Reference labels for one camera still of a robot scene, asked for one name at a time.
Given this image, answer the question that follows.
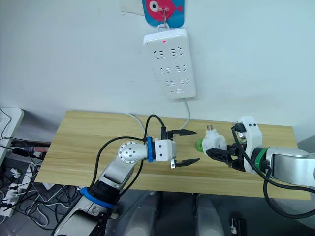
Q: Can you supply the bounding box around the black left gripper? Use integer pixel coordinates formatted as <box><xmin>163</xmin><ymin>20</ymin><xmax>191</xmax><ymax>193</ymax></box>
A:
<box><xmin>166</xmin><ymin>129</ymin><xmax>201</xmax><ymax>170</ymax></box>

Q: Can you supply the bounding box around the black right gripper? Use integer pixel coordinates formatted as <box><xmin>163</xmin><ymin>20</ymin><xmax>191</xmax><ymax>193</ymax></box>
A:
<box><xmin>206</xmin><ymin>143</ymin><xmax>247</xmax><ymax>173</ymax></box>

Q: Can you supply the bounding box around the white mosquito repellent heater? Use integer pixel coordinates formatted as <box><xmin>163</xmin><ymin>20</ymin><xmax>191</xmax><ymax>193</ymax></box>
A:
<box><xmin>203</xmin><ymin>124</ymin><xmax>227</xmax><ymax>154</ymax></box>

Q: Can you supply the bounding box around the green labelled liquid bottle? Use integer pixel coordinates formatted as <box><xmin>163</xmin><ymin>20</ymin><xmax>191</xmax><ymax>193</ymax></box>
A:
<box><xmin>195</xmin><ymin>138</ymin><xmax>205</xmax><ymax>153</ymax></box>

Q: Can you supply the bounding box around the blue wrist band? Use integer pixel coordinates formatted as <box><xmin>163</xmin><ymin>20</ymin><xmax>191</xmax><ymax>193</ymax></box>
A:
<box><xmin>144</xmin><ymin>136</ymin><xmax>155</xmax><ymax>163</ymax></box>

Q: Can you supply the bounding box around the green wrist band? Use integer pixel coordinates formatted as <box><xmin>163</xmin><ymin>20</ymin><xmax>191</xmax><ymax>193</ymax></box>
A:
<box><xmin>253</xmin><ymin>147</ymin><xmax>270</xmax><ymax>173</ymax></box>

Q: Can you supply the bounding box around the grey rounded robot leg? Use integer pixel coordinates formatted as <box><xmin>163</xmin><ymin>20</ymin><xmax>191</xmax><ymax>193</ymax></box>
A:
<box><xmin>195</xmin><ymin>194</ymin><xmax>225</xmax><ymax>236</ymax></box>
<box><xmin>123</xmin><ymin>191</ymin><xmax>161</xmax><ymax>236</ymax></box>

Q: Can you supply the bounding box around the small black floor box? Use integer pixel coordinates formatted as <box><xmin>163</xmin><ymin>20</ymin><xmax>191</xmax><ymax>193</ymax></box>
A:
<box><xmin>228</xmin><ymin>216</ymin><xmax>247</xmax><ymax>236</ymax></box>

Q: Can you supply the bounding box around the white power strip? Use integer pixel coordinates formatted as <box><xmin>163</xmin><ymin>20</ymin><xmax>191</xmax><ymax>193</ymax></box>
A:
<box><xmin>143</xmin><ymin>23</ymin><xmax>197</xmax><ymax>100</ymax></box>

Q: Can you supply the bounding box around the blue fish hook sticker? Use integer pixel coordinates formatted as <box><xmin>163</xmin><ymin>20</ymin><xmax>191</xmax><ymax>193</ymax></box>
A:
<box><xmin>141</xmin><ymin>0</ymin><xmax>186</xmax><ymax>28</ymax></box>

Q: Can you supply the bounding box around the white side desk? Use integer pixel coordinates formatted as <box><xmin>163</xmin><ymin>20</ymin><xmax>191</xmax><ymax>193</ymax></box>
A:
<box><xmin>0</xmin><ymin>107</ymin><xmax>25</xmax><ymax>168</ymax></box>

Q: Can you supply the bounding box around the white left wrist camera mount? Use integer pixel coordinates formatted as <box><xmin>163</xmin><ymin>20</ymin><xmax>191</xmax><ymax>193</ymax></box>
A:
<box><xmin>154</xmin><ymin>139</ymin><xmax>173</xmax><ymax>163</ymax></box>

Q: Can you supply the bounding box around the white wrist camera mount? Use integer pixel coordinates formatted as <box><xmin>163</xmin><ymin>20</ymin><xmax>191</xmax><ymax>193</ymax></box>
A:
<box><xmin>154</xmin><ymin>139</ymin><xmax>173</xmax><ymax>163</ymax></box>
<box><xmin>232</xmin><ymin>116</ymin><xmax>263</xmax><ymax>175</ymax></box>

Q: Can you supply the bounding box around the white power strip cable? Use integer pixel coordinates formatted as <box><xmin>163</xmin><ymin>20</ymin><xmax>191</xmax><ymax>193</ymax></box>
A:
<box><xmin>125</xmin><ymin>97</ymin><xmax>191</xmax><ymax>136</ymax></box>

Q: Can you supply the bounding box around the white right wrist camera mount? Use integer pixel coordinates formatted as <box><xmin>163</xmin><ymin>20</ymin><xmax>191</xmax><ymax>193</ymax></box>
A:
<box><xmin>232</xmin><ymin>116</ymin><xmax>263</xmax><ymax>175</ymax></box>

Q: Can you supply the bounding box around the metal wall hook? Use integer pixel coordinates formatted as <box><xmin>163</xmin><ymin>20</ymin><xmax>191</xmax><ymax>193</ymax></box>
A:
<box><xmin>158</xmin><ymin>7</ymin><xmax>171</xmax><ymax>29</ymax></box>

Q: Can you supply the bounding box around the white wall tape patch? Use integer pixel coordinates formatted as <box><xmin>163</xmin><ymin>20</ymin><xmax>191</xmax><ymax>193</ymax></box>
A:
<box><xmin>120</xmin><ymin>0</ymin><xmax>145</xmax><ymax>16</ymax></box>

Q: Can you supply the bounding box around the black floor cable tangle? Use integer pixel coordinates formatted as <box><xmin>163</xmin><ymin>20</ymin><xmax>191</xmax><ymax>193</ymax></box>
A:
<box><xmin>0</xmin><ymin>108</ymin><xmax>82</xmax><ymax>228</ymax></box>

